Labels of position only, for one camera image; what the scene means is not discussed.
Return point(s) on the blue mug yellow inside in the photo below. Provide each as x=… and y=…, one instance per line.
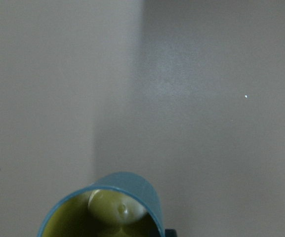
x=121, y=204

